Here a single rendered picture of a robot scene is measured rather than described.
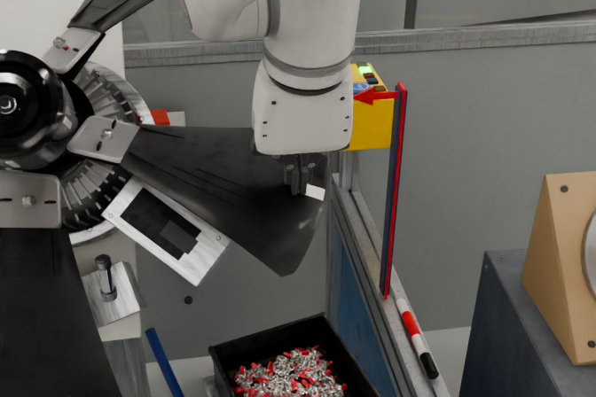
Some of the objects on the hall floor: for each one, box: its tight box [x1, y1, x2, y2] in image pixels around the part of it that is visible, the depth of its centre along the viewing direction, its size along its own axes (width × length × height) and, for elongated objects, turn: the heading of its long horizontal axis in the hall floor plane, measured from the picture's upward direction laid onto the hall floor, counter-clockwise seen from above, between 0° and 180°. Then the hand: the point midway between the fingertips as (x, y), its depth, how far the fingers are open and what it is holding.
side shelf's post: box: [128, 337, 151, 397], centre depth 162 cm, size 4×4×83 cm
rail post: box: [327, 210, 342, 333], centre depth 151 cm, size 4×4×78 cm
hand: (298, 174), depth 76 cm, fingers closed
